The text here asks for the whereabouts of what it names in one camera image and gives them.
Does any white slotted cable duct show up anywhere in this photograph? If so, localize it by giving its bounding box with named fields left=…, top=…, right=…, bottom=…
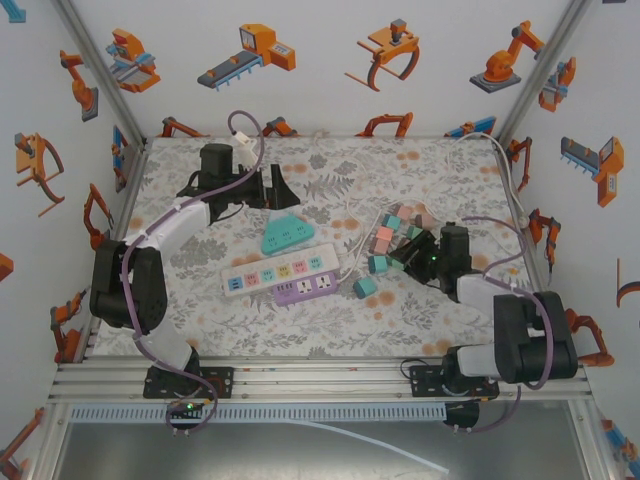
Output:
left=68, top=403, right=447, bottom=422

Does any aluminium frame post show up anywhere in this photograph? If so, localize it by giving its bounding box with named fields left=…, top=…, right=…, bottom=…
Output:
left=497, top=0, right=594, bottom=146
left=52, top=0, right=149, bottom=146

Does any black controller board green light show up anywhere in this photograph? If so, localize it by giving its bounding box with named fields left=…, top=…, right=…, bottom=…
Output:
left=167, top=398, right=209, bottom=416

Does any aluminium side rail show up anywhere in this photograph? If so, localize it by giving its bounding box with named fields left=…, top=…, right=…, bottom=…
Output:
left=497, top=142, right=549, bottom=294
left=82, top=139, right=150, bottom=361

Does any white multi-socket power strip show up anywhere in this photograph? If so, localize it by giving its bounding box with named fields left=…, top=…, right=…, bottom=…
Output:
left=220, top=242, right=341, bottom=300

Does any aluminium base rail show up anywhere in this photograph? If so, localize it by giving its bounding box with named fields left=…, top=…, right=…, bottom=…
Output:
left=47, top=355, right=594, bottom=402

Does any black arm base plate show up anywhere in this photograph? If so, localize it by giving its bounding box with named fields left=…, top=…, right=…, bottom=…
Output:
left=409, top=364, right=501, bottom=400
left=143, top=367, right=236, bottom=400

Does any purple power strip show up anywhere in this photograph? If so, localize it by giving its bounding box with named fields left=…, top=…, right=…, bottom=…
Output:
left=272, top=271, right=342, bottom=307

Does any teal triangular power strip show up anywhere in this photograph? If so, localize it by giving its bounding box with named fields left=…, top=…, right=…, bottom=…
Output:
left=259, top=212, right=317, bottom=257

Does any colourful plug adapters cluster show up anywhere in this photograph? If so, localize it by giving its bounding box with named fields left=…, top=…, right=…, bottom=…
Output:
left=338, top=199, right=451, bottom=284

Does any translucent white tube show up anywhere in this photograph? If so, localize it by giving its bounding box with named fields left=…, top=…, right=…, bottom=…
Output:
left=292, top=418, right=451, bottom=475

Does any floral patterned tablecloth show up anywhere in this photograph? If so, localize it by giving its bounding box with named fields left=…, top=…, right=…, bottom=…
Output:
left=92, top=135, right=551, bottom=359

